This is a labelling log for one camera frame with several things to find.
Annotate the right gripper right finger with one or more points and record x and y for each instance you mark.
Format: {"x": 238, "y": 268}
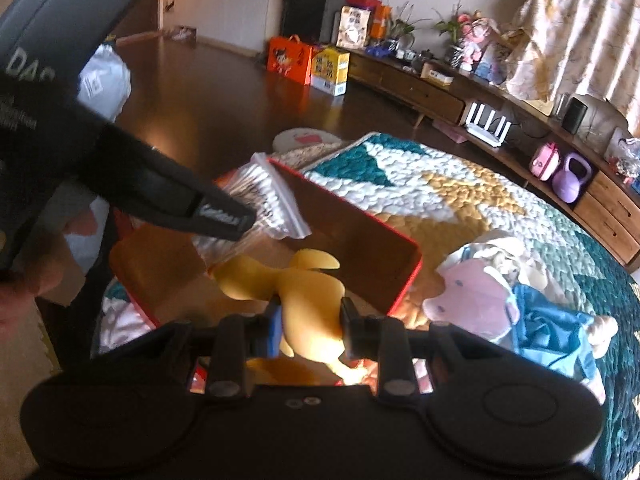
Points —
{"x": 385, "y": 342}

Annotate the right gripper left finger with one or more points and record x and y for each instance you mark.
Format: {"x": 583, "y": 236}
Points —
{"x": 237, "y": 339}

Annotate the yellow rubber duck toy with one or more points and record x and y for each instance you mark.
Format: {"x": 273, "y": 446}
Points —
{"x": 311, "y": 304}

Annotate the red square tin box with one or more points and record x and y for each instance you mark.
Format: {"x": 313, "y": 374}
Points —
{"x": 349, "y": 254}

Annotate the clear bag of cotton swabs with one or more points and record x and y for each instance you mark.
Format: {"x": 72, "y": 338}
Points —
{"x": 260, "y": 186}

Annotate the blue rubber glove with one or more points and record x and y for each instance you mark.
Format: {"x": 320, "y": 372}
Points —
{"x": 552, "y": 336}

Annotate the cream knitted sock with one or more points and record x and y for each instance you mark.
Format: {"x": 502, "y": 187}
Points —
{"x": 600, "y": 334}

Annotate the person left hand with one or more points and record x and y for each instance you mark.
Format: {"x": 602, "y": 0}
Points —
{"x": 41, "y": 274}

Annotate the white plastic bag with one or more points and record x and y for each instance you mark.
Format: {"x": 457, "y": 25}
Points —
{"x": 105, "y": 83}

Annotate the quilted zigzag blanket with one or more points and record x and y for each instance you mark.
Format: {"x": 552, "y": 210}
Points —
{"x": 449, "y": 205}

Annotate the white crumpled cloth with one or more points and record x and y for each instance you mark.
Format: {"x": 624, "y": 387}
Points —
{"x": 511, "y": 259}

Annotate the orange gift bag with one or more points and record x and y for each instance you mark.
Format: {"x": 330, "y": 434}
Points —
{"x": 291, "y": 58}

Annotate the white wifi router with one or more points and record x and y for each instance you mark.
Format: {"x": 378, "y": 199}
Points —
{"x": 487, "y": 125}

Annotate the black mini fridge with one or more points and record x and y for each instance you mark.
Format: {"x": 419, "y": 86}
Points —
{"x": 312, "y": 21}

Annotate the purple kettlebell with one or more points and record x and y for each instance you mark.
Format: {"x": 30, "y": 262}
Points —
{"x": 565, "y": 183}

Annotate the pink toy case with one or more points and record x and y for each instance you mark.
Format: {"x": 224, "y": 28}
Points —
{"x": 545, "y": 162}

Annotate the yellow cardboard box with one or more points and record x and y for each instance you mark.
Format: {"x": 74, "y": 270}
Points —
{"x": 330, "y": 71}

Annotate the wooden tv console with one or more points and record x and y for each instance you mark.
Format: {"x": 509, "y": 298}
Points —
{"x": 510, "y": 131}

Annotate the white product box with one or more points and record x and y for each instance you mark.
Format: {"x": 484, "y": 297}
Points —
{"x": 352, "y": 32}

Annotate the black cylinder speaker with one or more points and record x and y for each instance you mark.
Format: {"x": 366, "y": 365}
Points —
{"x": 574, "y": 115}

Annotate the clear bag of toys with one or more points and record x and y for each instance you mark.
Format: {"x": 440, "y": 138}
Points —
{"x": 625, "y": 159}

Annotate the pink doll figure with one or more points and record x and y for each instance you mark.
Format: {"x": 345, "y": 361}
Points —
{"x": 474, "y": 30}

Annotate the floral sheet over tv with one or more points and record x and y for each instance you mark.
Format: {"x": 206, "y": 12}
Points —
{"x": 586, "y": 47}

